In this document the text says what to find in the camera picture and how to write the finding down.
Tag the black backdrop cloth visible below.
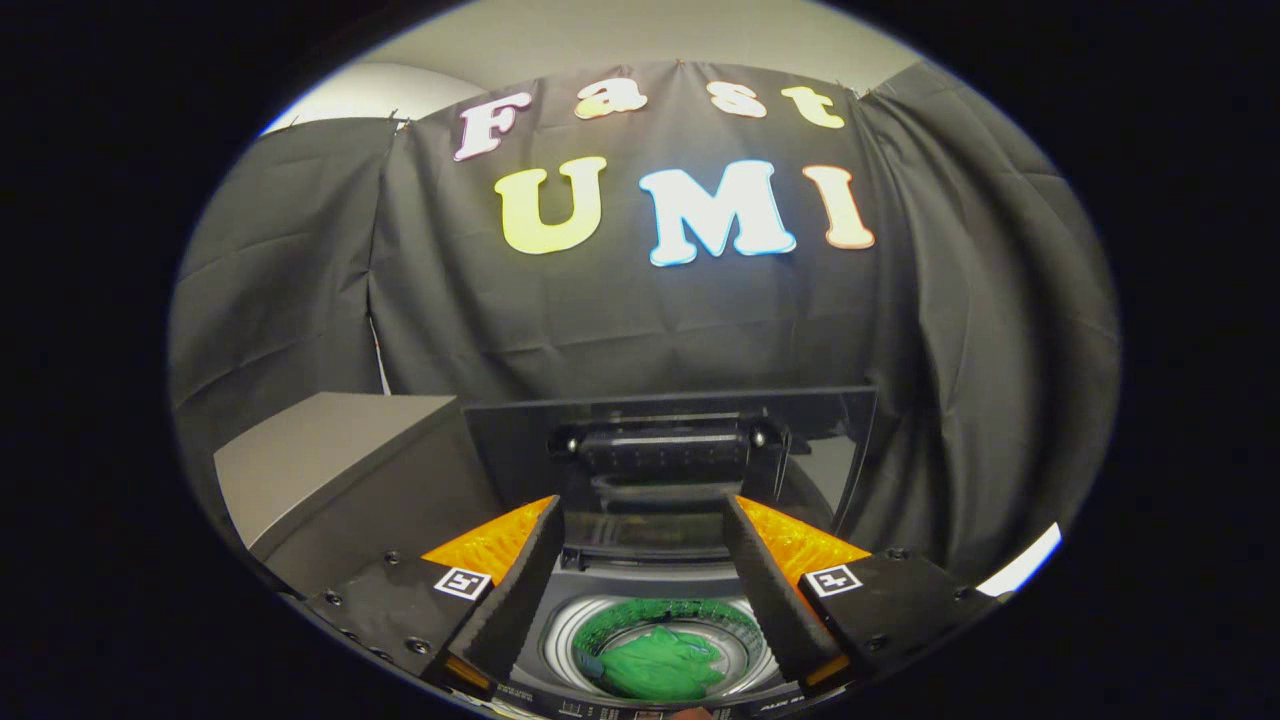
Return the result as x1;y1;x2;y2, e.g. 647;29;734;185
168;60;1121;581

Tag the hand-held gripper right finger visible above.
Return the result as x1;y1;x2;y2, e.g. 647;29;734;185
722;493;1001;691

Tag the grey cabinet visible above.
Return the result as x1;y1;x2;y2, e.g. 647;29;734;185
213;392;501;591

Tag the white paper sheet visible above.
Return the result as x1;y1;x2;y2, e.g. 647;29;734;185
975;522;1063;598

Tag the green polo shirt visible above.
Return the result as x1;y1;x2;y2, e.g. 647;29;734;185
575;625;729;701

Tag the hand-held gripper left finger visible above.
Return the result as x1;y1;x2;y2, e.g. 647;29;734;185
305;495;566;696

